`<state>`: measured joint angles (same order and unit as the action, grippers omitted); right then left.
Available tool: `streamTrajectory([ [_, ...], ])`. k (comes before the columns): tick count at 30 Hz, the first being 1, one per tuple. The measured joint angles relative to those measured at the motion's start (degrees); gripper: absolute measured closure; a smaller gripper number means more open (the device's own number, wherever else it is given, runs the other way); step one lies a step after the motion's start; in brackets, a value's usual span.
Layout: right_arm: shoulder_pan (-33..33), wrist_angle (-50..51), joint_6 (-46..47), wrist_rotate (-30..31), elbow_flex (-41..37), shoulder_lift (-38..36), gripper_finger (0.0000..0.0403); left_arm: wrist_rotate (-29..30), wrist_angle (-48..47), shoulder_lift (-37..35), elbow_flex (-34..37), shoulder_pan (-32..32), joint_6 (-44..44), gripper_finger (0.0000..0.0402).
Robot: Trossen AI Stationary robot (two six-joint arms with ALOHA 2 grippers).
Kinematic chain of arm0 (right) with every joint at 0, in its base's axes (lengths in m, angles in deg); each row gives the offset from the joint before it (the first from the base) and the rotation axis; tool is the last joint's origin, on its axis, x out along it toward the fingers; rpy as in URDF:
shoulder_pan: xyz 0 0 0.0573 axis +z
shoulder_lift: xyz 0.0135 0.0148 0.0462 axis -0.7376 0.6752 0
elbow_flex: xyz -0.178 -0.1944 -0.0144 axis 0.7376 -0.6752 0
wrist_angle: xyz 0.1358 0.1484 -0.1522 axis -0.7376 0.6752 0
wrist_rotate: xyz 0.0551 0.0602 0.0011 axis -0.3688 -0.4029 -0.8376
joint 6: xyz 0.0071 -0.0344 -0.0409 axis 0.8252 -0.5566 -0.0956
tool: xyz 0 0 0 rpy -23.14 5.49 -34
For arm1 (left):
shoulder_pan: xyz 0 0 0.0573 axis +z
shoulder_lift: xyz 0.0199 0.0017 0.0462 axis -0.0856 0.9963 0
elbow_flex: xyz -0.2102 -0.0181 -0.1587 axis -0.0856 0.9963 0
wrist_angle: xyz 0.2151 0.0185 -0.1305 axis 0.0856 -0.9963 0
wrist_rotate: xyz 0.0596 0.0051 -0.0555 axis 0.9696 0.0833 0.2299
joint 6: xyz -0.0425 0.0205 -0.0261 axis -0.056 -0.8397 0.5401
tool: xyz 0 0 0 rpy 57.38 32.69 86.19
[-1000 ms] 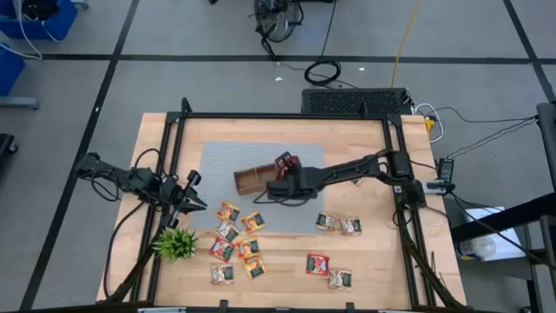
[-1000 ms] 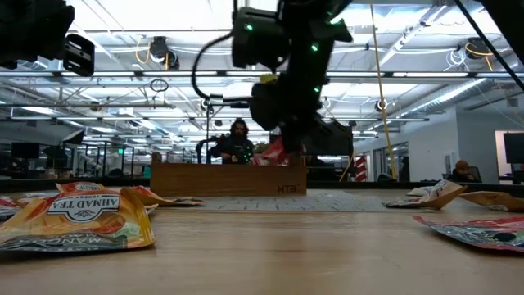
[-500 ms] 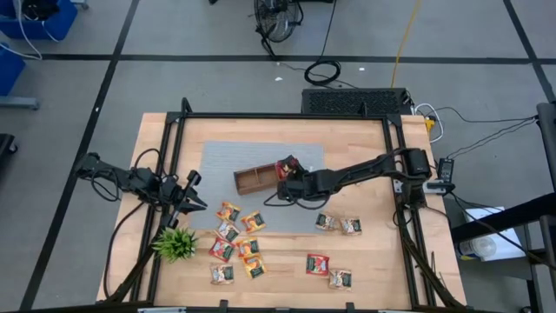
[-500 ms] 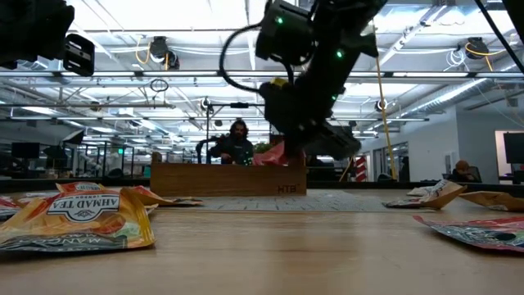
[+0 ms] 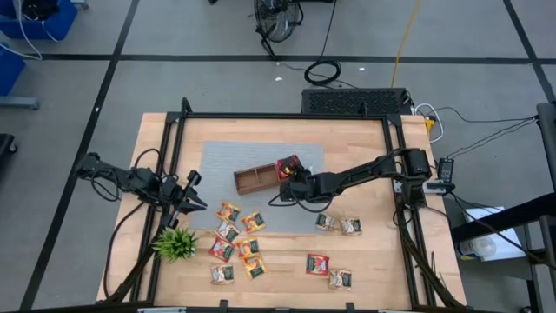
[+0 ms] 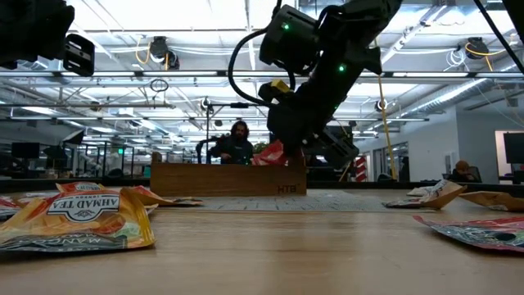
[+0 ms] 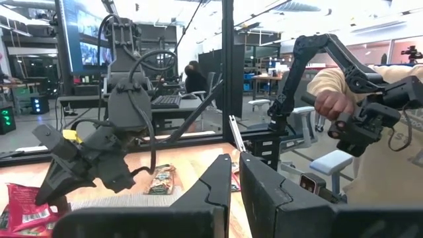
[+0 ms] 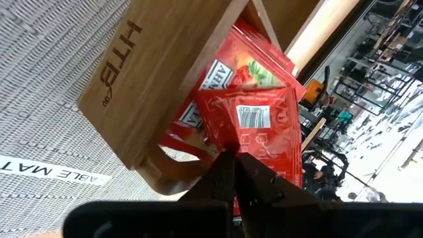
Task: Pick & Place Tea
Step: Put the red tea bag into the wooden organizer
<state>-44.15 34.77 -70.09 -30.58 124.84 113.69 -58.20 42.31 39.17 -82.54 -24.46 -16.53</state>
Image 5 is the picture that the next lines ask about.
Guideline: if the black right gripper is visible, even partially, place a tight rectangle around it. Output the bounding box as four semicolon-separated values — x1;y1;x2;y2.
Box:
279;163;334;204

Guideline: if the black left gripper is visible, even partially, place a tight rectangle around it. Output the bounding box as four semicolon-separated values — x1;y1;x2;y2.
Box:
161;170;209;230

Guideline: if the red strawberry tea packet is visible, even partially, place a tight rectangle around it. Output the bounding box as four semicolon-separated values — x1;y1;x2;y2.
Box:
208;236;237;263
275;154;304;182
306;253;330;277

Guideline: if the wooden compartment tea box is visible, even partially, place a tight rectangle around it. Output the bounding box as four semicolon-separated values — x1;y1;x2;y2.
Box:
233;161;283;196

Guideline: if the orange mango tea packet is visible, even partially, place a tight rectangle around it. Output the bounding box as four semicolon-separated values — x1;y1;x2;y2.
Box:
215;201;242;223
241;210;268;235
235;237;261;258
242;254;268;279

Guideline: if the grey woven placemat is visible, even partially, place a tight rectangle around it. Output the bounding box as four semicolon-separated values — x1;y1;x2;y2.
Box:
190;141;326;234

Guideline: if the green plant in white pot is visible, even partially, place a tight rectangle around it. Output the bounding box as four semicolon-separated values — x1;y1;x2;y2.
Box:
151;226;199;264

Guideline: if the black power adapter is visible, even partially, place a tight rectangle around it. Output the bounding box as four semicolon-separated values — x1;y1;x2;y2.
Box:
436;157;456;183

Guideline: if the black floor fan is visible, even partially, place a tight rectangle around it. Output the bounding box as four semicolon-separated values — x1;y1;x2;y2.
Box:
253;0;304;60

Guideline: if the white box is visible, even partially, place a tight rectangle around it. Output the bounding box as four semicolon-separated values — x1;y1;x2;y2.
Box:
455;206;527;262

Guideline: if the blue plastic bin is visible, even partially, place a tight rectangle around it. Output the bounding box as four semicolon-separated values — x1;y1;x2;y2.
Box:
0;43;27;97
0;0;79;41

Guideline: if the black aluminium table frame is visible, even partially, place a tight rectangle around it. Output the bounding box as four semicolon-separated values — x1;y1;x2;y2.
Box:
95;97;468;313

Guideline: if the coiled black floor cable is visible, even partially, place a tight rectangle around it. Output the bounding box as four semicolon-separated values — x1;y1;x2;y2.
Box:
303;59;343;87

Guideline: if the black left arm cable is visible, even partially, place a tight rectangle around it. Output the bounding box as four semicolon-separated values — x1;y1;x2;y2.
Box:
103;200;149;301

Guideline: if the grey clamp mount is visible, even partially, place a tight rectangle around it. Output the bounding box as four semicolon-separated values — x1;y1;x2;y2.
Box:
423;180;457;196

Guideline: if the white cable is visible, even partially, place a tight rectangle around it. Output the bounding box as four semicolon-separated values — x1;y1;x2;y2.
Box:
414;103;445;144

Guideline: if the yellow hanging cable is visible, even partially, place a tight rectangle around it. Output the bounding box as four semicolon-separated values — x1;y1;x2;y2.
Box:
389;0;423;90

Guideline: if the black side table frame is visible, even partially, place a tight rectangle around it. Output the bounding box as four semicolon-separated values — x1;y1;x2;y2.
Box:
449;102;556;313

